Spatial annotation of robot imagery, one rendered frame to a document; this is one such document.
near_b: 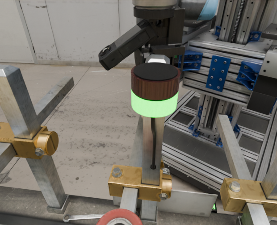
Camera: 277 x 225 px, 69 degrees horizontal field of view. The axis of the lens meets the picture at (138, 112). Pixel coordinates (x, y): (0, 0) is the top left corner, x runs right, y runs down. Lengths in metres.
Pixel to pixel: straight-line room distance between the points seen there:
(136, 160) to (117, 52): 0.26
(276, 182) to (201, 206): 0.20
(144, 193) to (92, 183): 1.11
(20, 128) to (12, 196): 0.33
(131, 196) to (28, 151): 0.23
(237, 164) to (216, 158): 0.93
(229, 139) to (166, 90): 0.40
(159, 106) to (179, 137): 1.32
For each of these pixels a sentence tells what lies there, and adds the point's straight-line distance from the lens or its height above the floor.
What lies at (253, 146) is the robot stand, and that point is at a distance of 1.67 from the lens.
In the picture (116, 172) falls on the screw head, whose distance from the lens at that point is 0.45.
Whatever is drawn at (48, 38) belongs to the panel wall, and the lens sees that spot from 3.45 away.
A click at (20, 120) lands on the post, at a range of 0.42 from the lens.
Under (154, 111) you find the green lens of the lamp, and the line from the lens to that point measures 0.24.
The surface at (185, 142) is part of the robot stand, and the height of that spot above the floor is 0.21.
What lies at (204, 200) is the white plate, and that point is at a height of 0.77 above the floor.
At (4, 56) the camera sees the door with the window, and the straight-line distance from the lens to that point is 4.00.
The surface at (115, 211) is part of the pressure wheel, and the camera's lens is 0.38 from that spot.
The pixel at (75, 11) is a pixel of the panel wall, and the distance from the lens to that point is 3.18.
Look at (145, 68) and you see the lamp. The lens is 0.25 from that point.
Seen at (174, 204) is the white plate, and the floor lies 0.74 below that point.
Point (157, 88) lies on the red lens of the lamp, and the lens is 0.22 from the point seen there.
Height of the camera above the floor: 1.24
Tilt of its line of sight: 35 degrees down
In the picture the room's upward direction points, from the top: straight up
